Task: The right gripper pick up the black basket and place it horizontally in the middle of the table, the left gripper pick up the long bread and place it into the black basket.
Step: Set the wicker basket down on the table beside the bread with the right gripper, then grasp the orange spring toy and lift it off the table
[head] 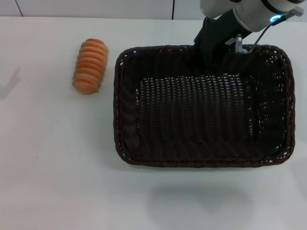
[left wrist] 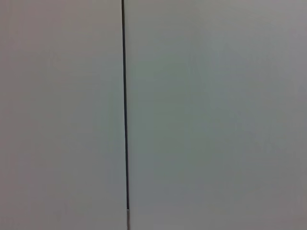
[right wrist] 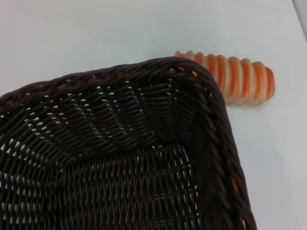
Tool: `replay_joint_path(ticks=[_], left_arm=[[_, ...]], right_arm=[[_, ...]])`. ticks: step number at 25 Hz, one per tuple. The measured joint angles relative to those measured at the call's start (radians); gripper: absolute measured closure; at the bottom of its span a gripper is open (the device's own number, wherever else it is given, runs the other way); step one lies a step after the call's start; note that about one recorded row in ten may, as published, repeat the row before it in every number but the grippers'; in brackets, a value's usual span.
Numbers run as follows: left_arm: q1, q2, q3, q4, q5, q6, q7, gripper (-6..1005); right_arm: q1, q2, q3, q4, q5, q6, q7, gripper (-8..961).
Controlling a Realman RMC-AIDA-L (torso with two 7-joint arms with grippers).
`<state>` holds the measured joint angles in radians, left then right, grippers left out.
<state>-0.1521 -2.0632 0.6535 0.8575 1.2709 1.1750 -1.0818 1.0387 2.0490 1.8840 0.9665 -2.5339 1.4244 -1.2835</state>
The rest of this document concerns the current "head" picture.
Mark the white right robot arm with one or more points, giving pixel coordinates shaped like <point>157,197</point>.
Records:
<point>251,14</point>

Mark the dark brown woven basket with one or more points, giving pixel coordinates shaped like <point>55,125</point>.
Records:
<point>192,115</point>

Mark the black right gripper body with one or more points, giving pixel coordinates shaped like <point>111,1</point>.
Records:
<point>217,30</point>

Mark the ridged orange bread roll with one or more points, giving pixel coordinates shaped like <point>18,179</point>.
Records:
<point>90,68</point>

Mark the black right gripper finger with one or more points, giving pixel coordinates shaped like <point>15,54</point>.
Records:
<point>236,63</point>
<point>212,57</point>

